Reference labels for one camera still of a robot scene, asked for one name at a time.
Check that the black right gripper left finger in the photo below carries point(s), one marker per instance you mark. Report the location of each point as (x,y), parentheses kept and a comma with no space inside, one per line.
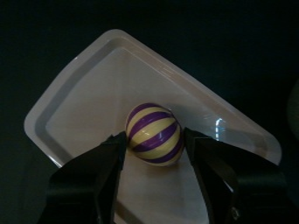
(86,178)

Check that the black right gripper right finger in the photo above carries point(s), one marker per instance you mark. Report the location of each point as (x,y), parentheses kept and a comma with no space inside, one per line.
(237,180)

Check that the purple and cream striped onion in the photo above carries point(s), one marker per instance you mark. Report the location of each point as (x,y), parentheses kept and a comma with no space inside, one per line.
(154,134)

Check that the pink square plastic plate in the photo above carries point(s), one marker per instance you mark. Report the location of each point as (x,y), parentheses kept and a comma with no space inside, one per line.
(116,96)

